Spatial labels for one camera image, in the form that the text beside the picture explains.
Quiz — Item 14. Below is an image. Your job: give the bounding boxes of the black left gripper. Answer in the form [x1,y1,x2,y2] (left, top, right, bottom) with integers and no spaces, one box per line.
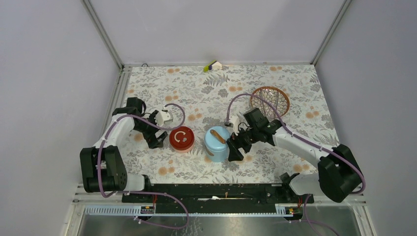
[133,110,168,148]

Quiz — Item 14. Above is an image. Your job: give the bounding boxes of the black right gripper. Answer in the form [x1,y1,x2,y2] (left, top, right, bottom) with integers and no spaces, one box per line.
[227,124,260,162]

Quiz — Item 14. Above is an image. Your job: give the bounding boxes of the red round lid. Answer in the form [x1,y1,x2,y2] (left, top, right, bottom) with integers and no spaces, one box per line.
[169,126,195,148]

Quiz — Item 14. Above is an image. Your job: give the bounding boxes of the light blue round lid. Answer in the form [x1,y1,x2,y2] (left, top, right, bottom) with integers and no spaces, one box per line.
[204,126,230,154]

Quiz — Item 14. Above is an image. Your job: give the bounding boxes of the clear plastic tongs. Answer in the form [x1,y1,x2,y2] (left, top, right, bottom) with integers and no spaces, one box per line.
[260,88,279,119]

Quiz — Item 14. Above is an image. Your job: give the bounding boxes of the light blue cup container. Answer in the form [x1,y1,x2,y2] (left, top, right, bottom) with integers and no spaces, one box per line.
[206,145,229,163]

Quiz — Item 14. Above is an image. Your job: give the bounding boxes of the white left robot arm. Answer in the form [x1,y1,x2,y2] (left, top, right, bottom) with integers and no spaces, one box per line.
[80,97,172,202]

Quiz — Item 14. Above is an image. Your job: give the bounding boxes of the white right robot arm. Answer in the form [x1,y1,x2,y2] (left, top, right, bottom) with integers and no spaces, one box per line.
[174,108,365,203]

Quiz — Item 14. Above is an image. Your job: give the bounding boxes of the floral patterned tablecloth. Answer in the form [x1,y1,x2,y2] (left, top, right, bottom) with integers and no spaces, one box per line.
[120,65,339,183]

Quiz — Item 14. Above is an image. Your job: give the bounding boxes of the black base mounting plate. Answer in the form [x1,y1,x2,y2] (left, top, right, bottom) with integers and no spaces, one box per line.
[122,183,314,214]

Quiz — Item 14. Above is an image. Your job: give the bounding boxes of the patterned ceramic plate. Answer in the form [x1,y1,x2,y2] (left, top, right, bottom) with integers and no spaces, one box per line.
[249,86,290,119]

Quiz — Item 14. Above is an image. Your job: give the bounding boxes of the small toy house block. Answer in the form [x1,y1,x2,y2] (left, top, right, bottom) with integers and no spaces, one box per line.
[203,60,222,72]

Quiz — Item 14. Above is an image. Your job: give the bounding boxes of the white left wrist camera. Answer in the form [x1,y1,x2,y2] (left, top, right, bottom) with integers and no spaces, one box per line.
[155,110,173,127]

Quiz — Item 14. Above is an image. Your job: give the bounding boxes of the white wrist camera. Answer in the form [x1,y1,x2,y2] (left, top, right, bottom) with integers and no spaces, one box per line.
[225,116,240,135]
[155,110,173,127]

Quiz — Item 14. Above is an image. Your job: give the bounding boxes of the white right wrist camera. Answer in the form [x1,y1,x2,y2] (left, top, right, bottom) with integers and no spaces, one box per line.
[225,116,240,135]

